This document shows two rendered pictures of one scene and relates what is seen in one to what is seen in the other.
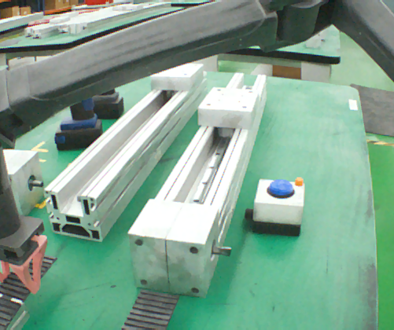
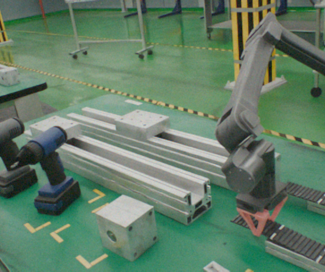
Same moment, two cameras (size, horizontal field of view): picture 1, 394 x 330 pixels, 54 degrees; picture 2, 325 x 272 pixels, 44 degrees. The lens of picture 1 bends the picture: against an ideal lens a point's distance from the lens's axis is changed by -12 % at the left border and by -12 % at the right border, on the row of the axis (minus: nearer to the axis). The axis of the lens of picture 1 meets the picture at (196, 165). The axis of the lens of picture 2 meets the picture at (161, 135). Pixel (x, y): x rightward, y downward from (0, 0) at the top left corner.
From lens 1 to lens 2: 97 cm
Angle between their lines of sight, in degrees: 51
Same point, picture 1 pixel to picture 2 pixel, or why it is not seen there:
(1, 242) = (279, 189)
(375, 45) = (289, 45)
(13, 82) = (248, 106)
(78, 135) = (68, 193)
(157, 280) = not seen: hidden behind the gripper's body
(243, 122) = (167, 125)
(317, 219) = not seen: hidden behind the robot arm
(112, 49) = (255, 79)
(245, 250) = not seen: hidden behind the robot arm
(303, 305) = (302, 163)
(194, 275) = (278, 173)
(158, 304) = (292, 187)
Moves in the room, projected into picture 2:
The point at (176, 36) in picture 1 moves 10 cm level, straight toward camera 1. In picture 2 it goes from (263, 67) to (307, 67)
